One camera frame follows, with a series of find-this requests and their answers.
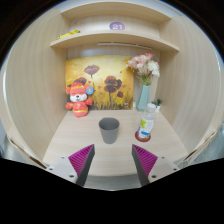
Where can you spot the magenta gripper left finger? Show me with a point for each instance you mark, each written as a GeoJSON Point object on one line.
{"type": "Point", "coordinates": [75, 167]}

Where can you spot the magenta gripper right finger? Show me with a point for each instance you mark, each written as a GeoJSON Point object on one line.
{"type": "Point", "coordinates": [151, 167]}

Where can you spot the clear plastic water bottle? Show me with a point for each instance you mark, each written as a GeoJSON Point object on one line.
{"type": "Point", "coordinates": [147, 122]}

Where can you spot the red round coaster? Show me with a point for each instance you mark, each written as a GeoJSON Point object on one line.
{"type": "Point", "coordinates": [137, 137]}

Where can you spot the grey plastic cup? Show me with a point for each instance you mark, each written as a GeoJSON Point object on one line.
{"type": "Point", "coordinates": [109, 129]}

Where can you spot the small potted plant white pot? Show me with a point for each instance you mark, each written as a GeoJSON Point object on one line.
{"type": "Point", "coordinates": [157, 103]}

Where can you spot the teal vase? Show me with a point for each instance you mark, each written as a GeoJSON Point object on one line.
{"type": "Point", "coordinates": [143, 98]}

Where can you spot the red plush fox toy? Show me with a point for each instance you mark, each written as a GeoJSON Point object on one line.
{"type": "Point", "coordinates": [79, 98]}

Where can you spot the poppy flower painting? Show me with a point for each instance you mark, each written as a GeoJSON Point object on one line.
{"type": "Point", "coordinates": [109, 76]}

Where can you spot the wooden shelf unit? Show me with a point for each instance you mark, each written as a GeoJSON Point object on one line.
{"type": "Point", "coordinates": [32, 76]}

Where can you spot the pink white flower bouquet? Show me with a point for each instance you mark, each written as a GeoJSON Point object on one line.
{"type": "Point", "coordinates": [146, 66]}

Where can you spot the yellow object on shelf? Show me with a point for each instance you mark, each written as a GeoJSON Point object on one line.
{"type": "Point", "coordinates": [68, 34]}

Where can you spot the purple number sticker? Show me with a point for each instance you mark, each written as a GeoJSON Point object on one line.
{"type": "Point", "coordinates": [117, 26]}

